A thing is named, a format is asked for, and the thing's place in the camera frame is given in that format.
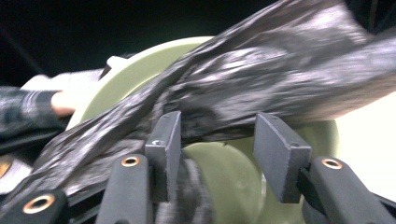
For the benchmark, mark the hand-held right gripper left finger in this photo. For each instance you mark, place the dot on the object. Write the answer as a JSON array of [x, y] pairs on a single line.
[[163, 149]]

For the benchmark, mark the green plastic bin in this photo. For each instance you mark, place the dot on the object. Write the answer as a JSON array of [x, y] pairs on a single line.
[[230, 180]]

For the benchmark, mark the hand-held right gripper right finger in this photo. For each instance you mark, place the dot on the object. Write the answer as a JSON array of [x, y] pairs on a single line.
[[280, 155]]

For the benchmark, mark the black garbage bag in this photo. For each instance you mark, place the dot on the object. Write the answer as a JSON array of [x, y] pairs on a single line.
[[249, 77]]

